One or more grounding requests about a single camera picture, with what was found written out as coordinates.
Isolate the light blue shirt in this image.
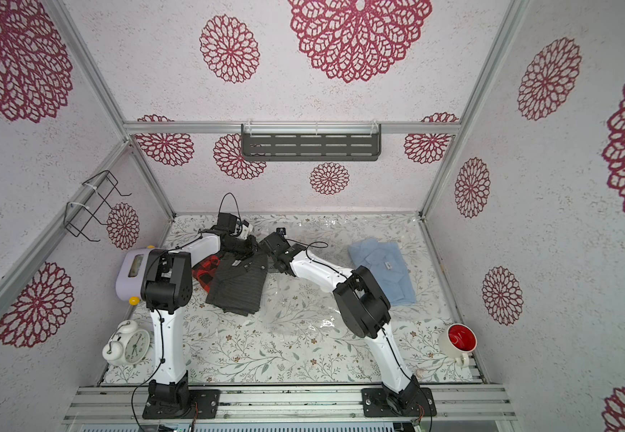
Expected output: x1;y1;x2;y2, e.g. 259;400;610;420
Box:
348;238;416;307

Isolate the dark grey wall shelf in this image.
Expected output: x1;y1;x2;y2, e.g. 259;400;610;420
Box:
240;123;382;162

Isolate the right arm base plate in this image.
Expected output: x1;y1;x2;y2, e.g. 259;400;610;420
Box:
361;387;438;418

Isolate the white mug red inside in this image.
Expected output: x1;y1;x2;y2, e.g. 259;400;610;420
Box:
439;323;478;368

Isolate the red black plaid shirt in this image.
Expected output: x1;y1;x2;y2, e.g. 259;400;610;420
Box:
192;255;221;293

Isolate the dark grey shirt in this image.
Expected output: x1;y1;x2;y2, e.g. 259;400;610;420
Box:
206;252;267;316

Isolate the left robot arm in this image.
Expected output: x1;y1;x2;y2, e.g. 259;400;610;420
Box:
141;230;256;405

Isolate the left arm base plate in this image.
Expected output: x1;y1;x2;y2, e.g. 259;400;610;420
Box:
141;389;221;419

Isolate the clear plastic vacuum bag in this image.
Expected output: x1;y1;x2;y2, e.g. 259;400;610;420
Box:
254;213;453;338

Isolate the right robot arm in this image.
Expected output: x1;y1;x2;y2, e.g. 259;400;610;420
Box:
260;232;429;414

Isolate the black wire wall rack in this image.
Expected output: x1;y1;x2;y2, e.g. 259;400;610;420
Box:
62;169;132;243

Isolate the white analog alarm clock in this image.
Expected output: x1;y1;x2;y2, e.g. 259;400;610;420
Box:
102;320;152;366

